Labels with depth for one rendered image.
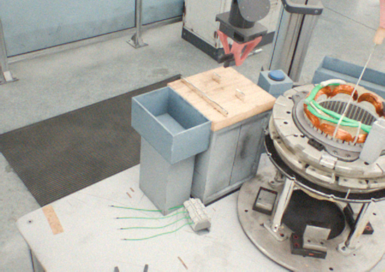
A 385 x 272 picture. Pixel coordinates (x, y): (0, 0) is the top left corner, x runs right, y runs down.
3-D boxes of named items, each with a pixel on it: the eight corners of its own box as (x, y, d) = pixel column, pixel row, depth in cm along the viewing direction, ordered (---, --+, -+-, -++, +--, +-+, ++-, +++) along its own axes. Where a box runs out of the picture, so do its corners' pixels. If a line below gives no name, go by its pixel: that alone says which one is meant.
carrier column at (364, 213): (350, 253, 113) (379, 191, 100) (341, 246, 114) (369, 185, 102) (356, 248, 114) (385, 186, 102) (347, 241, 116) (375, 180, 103)
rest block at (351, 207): (352, 222, 119) (355, 217, 117) (344, 207, 123) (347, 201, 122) (368, 222, 119) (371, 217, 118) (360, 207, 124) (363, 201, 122)
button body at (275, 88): (274, 151, 144) (293, 82, 129) (254, 154, 142) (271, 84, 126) (264, 137, 149) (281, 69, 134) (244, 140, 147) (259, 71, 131)
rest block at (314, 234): (301, 233, 113) (305, 219, 110) (323, 237, 113) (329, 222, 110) (302, 248, 110) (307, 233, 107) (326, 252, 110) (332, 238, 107)
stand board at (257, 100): (213, 132, 106) (215, 123, 104) (166, 91, 117) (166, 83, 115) (275, 107, 116) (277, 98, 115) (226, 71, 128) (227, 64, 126)
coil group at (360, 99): (376, 118, 106) (383, 103, 103) (353, 105, 109) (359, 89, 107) (381, 115, 107) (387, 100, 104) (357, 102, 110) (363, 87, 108)
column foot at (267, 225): (270, 219, 119) (271, 216, 118) (288, 238, 115) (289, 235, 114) (261, 224, 117) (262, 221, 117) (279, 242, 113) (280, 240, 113)
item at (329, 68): (377, 158, 147) (412, 80, 129) (372, 179, 139) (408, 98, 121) (300, 131, 154) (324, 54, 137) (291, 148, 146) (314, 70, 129)
